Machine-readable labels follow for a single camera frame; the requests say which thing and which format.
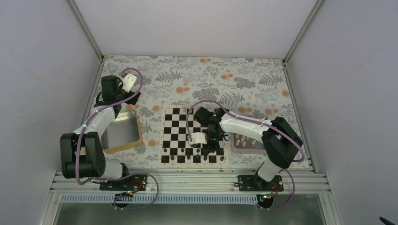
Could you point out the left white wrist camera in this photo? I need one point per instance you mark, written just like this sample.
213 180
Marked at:
128 82

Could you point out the dark piece row one left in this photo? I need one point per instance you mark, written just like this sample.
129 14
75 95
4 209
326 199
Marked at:
181 159

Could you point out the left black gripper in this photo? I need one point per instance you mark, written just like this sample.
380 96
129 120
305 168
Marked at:
134 100

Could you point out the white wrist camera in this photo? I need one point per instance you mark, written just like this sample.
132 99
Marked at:
128 82
197 138

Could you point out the dark piece row one right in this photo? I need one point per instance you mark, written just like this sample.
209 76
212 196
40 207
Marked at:
212 159

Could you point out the metal tray with light pieces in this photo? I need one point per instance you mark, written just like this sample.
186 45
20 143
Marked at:
248 144

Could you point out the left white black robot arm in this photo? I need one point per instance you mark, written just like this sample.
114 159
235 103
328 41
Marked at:
82 154

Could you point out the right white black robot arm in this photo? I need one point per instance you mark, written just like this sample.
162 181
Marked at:
279 139

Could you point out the empty metal tray wooden rim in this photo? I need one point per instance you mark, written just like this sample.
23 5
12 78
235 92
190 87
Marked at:
123 133

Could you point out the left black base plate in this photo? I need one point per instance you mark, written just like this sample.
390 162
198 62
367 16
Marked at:
133 183

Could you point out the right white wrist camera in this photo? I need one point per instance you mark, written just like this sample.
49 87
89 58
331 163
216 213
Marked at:
197 138

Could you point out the aluminium rail frame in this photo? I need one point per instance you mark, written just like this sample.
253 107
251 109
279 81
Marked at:
205 183

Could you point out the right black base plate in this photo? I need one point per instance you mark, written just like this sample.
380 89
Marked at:
253 183

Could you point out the black white chessboard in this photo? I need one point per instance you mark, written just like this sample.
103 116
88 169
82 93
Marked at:
183 143

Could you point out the floral patterned table mat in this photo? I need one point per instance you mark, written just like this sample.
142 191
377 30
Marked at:
247 86

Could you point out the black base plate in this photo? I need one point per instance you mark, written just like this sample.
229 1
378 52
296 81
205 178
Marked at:
253 183
133 183

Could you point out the dark piece row one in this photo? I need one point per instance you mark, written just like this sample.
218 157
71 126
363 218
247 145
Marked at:
181 159
212 159

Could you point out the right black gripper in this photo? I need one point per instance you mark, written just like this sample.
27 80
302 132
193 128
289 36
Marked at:
215 147

